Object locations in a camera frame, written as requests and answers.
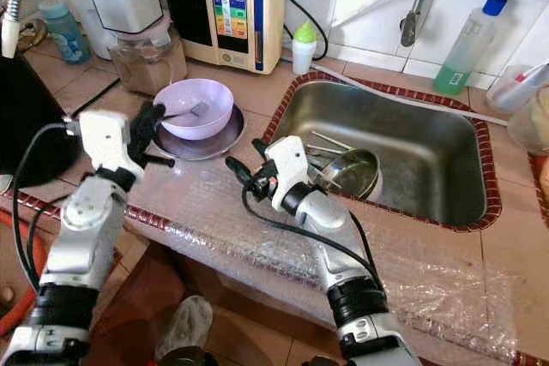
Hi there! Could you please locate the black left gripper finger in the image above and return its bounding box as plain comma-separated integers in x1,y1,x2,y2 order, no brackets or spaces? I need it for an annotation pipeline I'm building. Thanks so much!
130,102,166,137

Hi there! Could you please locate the stainless steel plate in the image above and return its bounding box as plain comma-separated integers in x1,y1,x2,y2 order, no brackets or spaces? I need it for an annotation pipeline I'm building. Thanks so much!
154,105,245,161

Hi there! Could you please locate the purple plastic bowl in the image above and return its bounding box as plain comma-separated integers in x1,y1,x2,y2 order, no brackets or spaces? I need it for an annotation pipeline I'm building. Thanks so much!
153,78,234,141

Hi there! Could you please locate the shallow stainless steel bowl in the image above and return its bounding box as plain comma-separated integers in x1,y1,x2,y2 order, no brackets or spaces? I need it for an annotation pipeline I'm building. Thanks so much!
311,147,383,202

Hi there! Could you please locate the grey spoon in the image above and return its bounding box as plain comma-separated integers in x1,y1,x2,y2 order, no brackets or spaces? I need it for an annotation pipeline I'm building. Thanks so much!
180,100,213,119

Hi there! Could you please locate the clear bubble wrap sheet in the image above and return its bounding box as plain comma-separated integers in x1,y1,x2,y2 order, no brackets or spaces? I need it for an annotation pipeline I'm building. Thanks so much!
154,165,520,358

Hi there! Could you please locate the clear glass jar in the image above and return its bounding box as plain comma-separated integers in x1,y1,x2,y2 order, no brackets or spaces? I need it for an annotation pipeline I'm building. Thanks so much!
110,27,190,95

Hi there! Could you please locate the pale chopstick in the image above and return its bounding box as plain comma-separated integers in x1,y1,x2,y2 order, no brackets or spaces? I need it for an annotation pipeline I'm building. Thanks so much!
307,130,353,151
305,140,346,158

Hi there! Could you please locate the white bottle with green cap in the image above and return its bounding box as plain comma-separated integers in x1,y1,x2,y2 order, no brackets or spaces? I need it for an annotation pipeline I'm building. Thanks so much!
292,19,318,75

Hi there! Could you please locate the black kettle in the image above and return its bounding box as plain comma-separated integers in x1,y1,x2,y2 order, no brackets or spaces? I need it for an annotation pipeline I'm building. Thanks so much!
0,53,82,187

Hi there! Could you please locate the teal plastic bottle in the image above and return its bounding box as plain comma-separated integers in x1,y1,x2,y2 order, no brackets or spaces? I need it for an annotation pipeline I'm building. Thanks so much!
39,0,91,64

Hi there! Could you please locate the beige and blue water ionizer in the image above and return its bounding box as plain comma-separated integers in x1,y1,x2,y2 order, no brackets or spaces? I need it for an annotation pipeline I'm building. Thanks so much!
204,0,288,74

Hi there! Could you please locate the stainless steel sink basin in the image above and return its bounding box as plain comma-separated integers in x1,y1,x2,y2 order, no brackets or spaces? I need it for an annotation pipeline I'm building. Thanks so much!
273,81,488,228

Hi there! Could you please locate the steel gooseneck faucet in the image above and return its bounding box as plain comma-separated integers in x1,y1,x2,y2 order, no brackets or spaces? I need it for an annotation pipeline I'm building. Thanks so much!
399,0,438,47

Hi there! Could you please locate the blue capped dish soap bottle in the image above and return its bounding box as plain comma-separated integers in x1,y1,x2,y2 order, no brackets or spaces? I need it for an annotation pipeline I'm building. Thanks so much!
431,0,507,97

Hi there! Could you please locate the clear plastic cup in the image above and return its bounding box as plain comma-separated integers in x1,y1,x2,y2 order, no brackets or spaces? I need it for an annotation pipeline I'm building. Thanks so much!
485,64,549,114

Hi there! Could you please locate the translucent plastic container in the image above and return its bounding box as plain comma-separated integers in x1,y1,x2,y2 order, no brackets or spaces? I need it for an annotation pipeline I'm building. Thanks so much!
506,87,549,157

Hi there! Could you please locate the white and red toothbrush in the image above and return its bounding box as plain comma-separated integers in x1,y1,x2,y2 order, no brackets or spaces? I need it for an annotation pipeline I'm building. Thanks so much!
510,62,549,93

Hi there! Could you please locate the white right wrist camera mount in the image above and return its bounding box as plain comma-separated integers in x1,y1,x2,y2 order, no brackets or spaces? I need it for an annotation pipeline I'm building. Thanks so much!
264,135,310,211

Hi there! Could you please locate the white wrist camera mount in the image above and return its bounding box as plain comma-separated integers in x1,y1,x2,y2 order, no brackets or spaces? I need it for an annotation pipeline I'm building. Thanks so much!
264,135,310,211
75,109,138,180

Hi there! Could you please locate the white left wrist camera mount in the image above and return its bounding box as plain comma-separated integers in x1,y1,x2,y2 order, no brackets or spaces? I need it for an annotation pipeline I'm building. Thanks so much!
75,109,138,180

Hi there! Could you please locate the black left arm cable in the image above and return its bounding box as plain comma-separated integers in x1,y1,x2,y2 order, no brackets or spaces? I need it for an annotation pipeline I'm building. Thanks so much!
13,119,82,294

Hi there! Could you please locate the black ionizer power cable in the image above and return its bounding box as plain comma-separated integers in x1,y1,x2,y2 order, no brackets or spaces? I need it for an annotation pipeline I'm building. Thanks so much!
285,0,329,61

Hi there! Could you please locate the orange hose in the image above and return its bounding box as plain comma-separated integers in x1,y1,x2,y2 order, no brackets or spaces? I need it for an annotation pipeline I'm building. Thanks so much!
0,212,48,337

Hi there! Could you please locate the grey flexible metal hose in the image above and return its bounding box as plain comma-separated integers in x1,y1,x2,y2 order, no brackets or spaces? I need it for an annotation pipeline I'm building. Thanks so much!
0,0,69,58

